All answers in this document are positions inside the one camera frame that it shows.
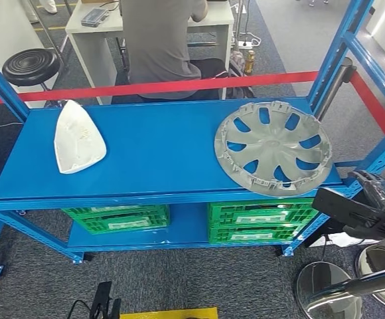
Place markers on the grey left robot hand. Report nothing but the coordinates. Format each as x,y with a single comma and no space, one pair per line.
116,310

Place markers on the grey plastic wheel hubcap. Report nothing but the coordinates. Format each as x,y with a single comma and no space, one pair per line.
272,147

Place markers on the white mirror shell part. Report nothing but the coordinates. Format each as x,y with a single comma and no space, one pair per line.
78,141

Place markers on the chrome stanchion base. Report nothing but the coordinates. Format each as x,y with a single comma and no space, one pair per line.
378,259

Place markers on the yellow floor tape square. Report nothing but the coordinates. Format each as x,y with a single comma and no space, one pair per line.
169,314

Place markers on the white flat board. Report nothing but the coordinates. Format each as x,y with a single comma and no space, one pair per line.
338,241

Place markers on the long blue steel rack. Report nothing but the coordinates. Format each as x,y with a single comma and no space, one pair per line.
152,149

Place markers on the amber drink bottle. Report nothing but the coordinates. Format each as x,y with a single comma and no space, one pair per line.
249,61

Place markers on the long red barrier belt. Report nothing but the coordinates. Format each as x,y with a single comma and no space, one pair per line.
146,88

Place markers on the grey patterned bag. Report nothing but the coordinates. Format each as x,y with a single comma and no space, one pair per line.
237,64

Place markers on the white power strip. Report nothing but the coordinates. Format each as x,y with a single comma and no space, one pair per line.
249,43

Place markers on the black round stool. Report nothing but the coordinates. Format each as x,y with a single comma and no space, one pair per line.
29,66

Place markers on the clear plastic parts case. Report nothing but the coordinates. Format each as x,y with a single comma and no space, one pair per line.
94,17

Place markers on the white cabinet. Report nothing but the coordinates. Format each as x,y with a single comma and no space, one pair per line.
0,31

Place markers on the chrome stanchion with post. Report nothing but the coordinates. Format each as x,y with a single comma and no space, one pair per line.
321,281

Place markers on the dark metal stanchion post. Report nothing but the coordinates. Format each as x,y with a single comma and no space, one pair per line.
335,88

